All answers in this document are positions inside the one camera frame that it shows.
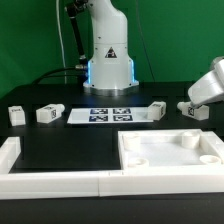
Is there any white U-shaped fence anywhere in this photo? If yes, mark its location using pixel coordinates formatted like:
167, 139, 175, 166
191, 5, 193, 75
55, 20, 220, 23
0, 137, 224, 200

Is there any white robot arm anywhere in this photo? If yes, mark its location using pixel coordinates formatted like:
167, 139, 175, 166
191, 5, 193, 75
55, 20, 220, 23
66, 0, 224, 108

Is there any white hanging cable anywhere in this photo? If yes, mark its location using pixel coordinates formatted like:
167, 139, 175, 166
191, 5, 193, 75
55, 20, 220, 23
55, 0, 68, 84

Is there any white AprilTag sheet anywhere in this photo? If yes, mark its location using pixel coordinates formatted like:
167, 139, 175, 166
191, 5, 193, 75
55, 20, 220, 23
68, 107, 152, 124

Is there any thin dark cable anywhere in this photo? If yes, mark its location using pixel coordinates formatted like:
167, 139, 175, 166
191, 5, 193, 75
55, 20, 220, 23
134, 0, 156, 83

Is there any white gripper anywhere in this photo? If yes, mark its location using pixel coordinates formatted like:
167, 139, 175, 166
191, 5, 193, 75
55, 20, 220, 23
188, 56, 224, 108

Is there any white square tabletop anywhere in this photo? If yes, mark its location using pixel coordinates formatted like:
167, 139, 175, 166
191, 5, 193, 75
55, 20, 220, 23
118, 129, 224, 170

